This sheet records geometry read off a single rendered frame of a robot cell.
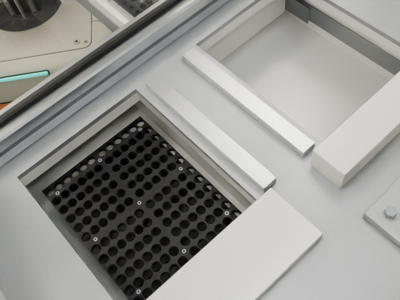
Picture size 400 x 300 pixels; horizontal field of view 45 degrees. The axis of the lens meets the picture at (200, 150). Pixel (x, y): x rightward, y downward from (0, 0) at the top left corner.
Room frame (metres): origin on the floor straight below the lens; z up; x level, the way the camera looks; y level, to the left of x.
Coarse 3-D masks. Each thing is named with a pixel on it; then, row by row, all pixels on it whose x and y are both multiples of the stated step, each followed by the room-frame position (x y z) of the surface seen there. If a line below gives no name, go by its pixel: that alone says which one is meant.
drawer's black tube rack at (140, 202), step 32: (128, 160) 0.36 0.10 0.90; (160, 160) 0.37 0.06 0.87; (64, 192) 0.33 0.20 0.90; (96, 192) 0.32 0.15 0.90; (128, 192) 0.31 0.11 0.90; (160, 192) 0.30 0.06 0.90; (192, 192) 0.29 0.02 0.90; (96, 224) 0.27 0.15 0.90; (128, 224) 0.26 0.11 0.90; (160, 224) 0.25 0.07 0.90; (192, 224) 0.25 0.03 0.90; (224, 224) 0.25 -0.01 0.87; (96, 256) 0.23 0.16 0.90; (128, 256) 0.23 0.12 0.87; (160, 256) 0.21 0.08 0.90; (192, 256) 0.20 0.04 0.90; (128, 288) 0.19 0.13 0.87
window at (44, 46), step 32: (0, 0) 0.44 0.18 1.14; (32, 0) 0.45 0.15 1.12; (64, 0) 0.47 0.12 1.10; (96, 0) 0.49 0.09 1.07; (128, 0) 0.51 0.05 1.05; (160, 0) 0.54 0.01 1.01; (0, 32) 0.43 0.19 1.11; (32, 32) 0.45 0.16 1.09; (64, 32) 0.46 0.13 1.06; (96, 32) 0.48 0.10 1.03; (0, 64) 0.42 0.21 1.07; (32, 64) 0.44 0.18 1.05; (64, 64) 0.45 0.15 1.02; (0, 96) 0.41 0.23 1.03; (32, 96) 0.42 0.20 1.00
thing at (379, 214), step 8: (392, 192) 0.21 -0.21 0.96; (384, 200) 0.20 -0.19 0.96; (392, 200) 0.20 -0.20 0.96; (368, 208) 0.20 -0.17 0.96; (376, 208) 0.19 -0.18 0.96; (384, 208) 0.19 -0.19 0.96; (392, 208) 0.19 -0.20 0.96; (368, 216) 0.19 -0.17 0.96; (376, 216) 0.19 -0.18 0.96; (384, 216) 0.18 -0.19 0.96; (392, 216) 0.18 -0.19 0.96; (376, 224) 0.18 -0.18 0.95; (384, 224) 0.17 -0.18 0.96; (392, 224) 0.17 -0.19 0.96; (384, 232) 0.17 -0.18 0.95; (392, 232) 0.16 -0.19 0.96; (392, 240) 0.16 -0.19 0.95
